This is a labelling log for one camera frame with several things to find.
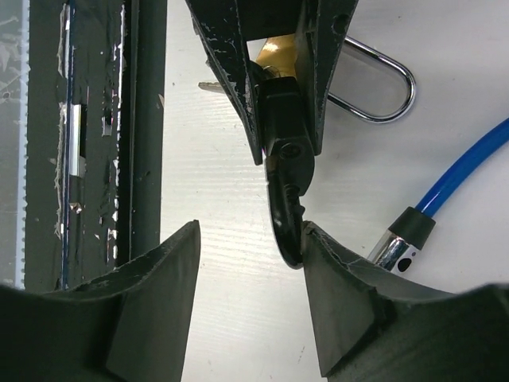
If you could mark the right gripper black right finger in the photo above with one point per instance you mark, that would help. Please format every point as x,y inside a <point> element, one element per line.
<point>371,325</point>

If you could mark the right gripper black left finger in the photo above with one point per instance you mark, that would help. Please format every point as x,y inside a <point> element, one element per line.
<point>130,324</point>

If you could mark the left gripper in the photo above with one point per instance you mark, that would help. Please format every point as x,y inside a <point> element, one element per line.
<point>321,27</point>

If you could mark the long-shackle brass padlock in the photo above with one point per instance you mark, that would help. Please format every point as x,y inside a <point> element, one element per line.
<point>372,86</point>

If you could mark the long padlock keys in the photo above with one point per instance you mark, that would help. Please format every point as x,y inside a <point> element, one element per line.
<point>211,87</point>

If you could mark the black padlock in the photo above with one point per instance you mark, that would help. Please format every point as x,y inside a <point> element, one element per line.
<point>289,163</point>

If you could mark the blue cable lock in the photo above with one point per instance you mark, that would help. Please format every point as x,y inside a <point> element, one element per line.
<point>407,235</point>

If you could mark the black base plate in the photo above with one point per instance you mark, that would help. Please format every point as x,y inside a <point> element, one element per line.
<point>95,131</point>

